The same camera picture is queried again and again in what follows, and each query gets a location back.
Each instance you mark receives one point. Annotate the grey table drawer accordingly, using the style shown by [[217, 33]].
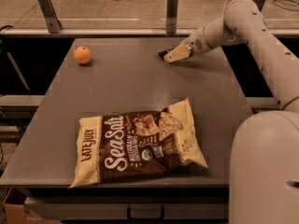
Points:
[[67, 209]]

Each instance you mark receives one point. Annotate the metal guard rail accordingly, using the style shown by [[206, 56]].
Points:
[[66, 32]]

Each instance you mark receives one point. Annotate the cardboard box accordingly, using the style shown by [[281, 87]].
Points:
[[18, 213]]

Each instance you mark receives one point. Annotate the left metal rail bracket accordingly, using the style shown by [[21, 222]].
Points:
[[52, 22]]

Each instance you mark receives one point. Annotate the brown sea salt chip bag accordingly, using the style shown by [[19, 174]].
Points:
[[136, 144]]

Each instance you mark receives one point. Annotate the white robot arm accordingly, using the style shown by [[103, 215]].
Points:
[[264, 163]]

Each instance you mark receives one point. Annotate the orange fruit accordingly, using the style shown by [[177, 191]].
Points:
[[82, 55]]

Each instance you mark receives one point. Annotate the black rxbar chocolate bar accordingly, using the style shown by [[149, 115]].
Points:
[[162, 54]]

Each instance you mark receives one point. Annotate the middle metal rail bracket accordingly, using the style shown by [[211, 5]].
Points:
[[171, 16]]

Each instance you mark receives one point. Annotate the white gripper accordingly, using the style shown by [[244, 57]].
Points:
[[195, 44]]

